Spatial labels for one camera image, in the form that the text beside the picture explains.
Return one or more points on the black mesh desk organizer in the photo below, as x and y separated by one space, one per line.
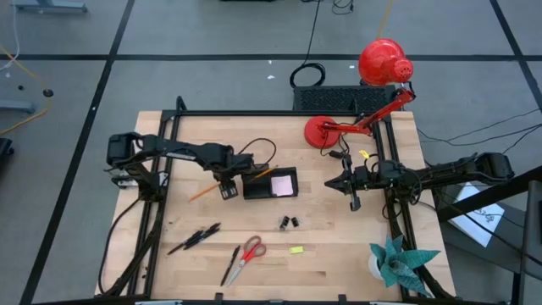
254 190

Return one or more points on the red desk lamp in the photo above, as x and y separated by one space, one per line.
383 61

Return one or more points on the teal paper plant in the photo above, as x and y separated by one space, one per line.
398 267

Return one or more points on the yellow sticky note pad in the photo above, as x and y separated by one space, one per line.
296 250

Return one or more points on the black perforated box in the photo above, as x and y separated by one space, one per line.
330 99

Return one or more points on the black beam stand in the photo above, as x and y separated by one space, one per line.
533 237

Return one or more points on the black metal table frame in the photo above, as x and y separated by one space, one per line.
275 113

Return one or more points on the orange pencil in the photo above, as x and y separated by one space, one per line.
264 173
203 193

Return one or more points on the grey table foot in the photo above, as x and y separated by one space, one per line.
51 6
17 107

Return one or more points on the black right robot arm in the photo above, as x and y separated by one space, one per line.
444 173

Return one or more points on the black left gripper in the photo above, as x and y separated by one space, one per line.
233 165

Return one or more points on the black floor disc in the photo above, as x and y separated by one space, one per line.
48 93

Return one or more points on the black caster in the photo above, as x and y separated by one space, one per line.
5 146

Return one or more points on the white paper sheet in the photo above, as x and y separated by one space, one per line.
478 220

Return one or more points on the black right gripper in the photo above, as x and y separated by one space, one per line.
366 175

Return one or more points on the pink sticky note pad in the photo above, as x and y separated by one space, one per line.
282 185

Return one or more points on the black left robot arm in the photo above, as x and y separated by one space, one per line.
178 150

